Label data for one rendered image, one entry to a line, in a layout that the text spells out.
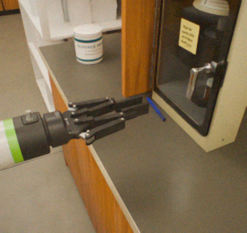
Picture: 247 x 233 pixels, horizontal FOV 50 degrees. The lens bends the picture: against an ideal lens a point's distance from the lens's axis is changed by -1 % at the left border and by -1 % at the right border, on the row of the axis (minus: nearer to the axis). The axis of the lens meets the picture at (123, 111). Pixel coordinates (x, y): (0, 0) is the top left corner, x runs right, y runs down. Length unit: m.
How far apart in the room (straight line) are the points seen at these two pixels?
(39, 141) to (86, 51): 0.77
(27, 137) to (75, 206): 1.33
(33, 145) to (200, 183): 0.44
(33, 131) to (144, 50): 0.56
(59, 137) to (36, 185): 1.46
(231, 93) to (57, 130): 0.45
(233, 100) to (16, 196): 1.58
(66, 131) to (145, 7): 0.53
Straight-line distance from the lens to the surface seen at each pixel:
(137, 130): 0.88
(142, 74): 1.01
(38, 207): 1.89
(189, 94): 0.71
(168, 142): 0.84
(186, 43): 0.77
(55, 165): 2.08
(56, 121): 0.55
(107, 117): 0.58
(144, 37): 0.95
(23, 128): 0.54
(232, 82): 0.72
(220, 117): 0.77
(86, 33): 1.22
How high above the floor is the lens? 1.51
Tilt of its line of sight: 37 degrees down
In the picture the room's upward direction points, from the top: straight up
